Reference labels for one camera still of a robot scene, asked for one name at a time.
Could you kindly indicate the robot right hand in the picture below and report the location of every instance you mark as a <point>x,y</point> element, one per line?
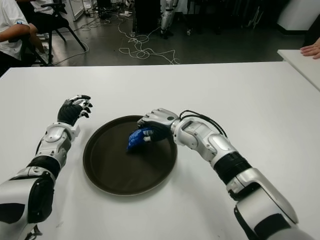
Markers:
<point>160,117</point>

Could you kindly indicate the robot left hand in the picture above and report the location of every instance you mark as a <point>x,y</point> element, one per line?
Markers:
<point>67,112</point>

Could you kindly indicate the blue Oreo packet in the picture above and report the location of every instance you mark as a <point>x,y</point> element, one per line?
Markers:
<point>135,140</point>

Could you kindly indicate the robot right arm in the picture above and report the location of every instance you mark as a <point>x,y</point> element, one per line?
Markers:
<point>225,150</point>

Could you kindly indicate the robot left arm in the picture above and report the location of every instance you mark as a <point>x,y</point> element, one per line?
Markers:
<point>52,142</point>

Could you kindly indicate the round dark brown tray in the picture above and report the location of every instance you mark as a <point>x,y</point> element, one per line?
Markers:
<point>117,172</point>

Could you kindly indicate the black chair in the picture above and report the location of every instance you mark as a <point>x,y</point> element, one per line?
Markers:
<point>58,23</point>

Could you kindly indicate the black cabinet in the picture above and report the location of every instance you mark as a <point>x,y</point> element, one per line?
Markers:
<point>147,15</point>

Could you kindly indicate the person in white shirt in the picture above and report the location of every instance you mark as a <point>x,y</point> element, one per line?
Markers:
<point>10,22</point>

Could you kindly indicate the person in black shorts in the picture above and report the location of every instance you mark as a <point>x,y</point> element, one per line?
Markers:
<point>43,6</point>

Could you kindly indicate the white power strip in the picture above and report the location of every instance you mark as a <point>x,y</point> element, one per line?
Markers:
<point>125,14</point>

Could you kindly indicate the white side table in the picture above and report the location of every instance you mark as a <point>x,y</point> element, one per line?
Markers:
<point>302,65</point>

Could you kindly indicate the bystander in dark clothes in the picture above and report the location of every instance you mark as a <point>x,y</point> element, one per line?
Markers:
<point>312,51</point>

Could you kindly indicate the white curved panel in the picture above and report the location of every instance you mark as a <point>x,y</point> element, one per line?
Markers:
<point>295,12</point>

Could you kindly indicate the white shelf frame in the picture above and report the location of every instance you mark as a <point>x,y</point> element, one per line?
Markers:
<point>76,8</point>

